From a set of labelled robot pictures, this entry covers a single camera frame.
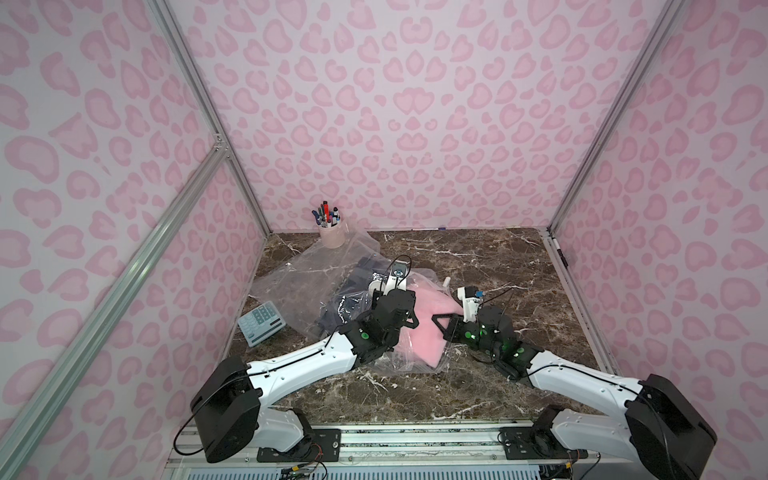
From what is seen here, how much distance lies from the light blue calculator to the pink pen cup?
30 cm

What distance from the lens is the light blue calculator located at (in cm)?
92

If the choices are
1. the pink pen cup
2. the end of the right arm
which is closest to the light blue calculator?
the pink pen cup

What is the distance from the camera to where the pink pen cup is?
109 centimetres

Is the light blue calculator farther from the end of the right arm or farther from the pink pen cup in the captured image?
the end of the right arm
